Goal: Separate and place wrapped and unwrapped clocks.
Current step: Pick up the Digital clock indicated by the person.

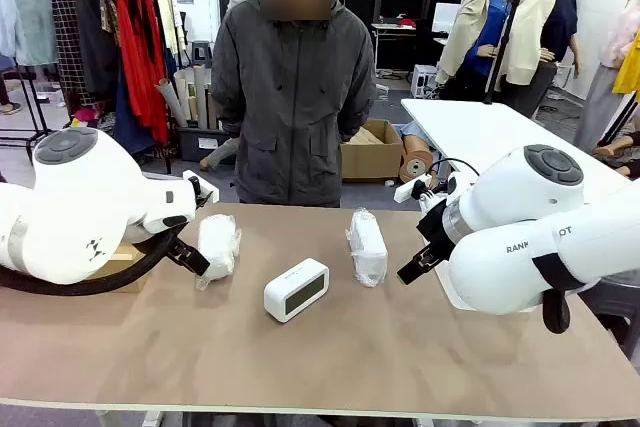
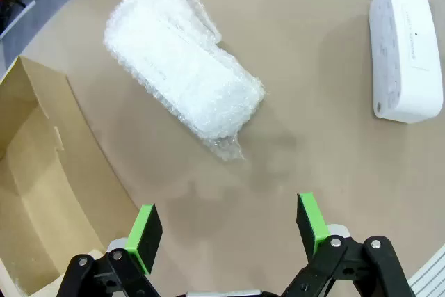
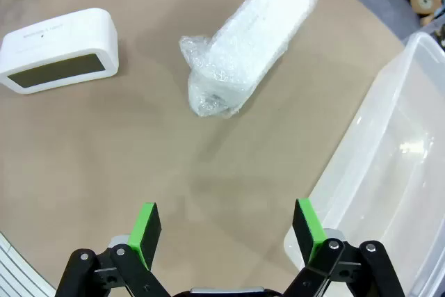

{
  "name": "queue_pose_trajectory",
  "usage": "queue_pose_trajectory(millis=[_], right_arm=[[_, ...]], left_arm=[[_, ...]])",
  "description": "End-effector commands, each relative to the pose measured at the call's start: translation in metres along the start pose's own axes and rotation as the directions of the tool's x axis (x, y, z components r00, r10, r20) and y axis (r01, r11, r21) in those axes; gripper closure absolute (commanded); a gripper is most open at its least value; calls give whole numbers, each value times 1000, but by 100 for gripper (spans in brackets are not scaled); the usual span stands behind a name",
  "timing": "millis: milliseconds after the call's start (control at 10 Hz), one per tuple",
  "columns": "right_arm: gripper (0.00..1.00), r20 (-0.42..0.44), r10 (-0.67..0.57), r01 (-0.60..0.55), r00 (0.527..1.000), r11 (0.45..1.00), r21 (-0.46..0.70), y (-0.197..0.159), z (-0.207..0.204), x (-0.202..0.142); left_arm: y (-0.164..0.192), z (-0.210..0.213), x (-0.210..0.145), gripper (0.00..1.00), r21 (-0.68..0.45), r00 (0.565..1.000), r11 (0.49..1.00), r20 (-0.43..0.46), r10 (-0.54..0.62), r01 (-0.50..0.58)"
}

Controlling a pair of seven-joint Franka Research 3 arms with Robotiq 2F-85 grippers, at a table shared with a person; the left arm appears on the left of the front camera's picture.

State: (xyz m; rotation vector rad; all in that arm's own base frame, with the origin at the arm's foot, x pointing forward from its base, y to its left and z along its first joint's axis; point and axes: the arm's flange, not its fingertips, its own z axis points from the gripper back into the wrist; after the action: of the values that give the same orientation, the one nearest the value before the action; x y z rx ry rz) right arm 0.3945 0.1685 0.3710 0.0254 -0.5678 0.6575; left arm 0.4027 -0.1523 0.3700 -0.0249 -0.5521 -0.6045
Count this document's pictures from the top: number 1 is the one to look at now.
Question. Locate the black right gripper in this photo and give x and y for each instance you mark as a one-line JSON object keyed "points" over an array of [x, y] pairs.
{"points": [[437, 229]]}

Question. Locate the bubble-wrapped white clock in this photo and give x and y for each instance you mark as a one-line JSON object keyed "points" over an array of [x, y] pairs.
{"points": [[367, 247], [217, 247]]}

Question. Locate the white unwrapped digital clock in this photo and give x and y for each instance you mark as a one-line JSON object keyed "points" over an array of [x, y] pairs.
{"points": [[295, 292]]}

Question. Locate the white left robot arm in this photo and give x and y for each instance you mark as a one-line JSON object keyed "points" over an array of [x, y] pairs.
{"points": [[75, 207]]}

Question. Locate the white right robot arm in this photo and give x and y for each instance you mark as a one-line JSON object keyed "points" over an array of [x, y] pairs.
{"points": [[525, 257]]}

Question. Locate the clear plastic container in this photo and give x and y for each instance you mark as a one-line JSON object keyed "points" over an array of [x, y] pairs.
{"points": [[442, 279]]}

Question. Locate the open brown cardboard box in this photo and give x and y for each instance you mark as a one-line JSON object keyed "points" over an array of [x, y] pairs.
{"points": [[132, 272]]}

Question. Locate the brown paper roll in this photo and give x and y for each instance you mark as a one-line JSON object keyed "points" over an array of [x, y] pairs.
{"points": [[415, 167]]}

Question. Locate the lying mannequin in grey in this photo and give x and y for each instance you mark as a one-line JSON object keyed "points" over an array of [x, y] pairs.
{"points": [[220, 154]]}

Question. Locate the dark plastic bin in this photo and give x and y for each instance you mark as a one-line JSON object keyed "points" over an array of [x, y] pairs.
{"points": [[192, 144]]}

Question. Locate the large brown cardboard box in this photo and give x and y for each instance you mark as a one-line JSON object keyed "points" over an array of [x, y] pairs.
{"points": [[372, 157]]}

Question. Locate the navy hanging garment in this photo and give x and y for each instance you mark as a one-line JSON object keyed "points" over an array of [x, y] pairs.
{"points": [[130, 132]]}

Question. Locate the white table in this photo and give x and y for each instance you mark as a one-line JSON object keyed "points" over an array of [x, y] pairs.
{"points": [[480, 127]]}

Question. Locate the grey cardboard tube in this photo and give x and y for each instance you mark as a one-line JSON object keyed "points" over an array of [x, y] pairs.
{"points": [[172, 104]]}

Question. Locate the beige paper tube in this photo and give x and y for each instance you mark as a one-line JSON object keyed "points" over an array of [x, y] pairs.
{"points": [[200, 97]]}

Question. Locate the cream paper tube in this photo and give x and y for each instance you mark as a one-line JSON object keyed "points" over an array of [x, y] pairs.
{"points": [[184, 94]]}

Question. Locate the white computer case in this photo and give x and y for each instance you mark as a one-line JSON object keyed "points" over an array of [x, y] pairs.
{"points": [[425, 79]]}

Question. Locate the person in grey jacket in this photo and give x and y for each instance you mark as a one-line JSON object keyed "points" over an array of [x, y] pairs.
{"points": [[295, 97]]}

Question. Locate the black plastic stool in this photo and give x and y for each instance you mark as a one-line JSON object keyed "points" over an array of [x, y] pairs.
{"points": [[615, 307]]}

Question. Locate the grey plastic stool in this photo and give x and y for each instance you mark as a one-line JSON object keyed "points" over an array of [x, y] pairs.
{"points": [[201, 53]]}

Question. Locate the red hanging dress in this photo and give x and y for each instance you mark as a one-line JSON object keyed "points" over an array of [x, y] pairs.
{"points": [[137, 57]]}

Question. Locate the seated mannequin legs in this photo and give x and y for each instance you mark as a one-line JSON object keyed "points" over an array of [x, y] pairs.
{"points": [[612, 151]]}

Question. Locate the black hanging garment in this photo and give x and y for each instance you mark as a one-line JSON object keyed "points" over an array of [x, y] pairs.
{"points": [[95, 42]]}

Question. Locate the black tripod pole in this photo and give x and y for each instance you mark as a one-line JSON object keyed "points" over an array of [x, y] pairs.
{"points": [[502, 47]]}

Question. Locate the white desk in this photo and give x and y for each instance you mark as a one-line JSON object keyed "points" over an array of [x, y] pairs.
{"points": [[395, 32]]}

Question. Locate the cream hanging garment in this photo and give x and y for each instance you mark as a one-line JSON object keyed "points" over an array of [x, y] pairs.
{"points": [[167, 17]]}

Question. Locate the red item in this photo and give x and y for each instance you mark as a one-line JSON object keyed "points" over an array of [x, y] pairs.
{"points": [[407, 23]]}

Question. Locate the mannequin with blue shirt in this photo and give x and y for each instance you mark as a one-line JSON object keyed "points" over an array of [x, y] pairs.
{"points": [[480, 27]]}

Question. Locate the mannequin with yellow garment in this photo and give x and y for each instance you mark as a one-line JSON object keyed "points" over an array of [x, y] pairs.
{"points": [[600, 97]]}

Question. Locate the white monitor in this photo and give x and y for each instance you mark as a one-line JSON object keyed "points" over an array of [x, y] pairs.
{"points": [[445, 17]]}

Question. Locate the dark checked garment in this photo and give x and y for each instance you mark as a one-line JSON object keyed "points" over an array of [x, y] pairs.
{"points": [[65, 37]]}

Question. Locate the mannequin with navy top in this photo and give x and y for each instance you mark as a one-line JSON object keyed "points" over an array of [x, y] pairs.
{"points": [[530, 37]]}

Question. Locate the light blue fuzzy garment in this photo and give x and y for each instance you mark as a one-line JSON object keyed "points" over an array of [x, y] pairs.
{"points": [[30, 22]]}

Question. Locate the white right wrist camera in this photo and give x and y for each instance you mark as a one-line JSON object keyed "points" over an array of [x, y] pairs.
{"points": [[410, 191]]}

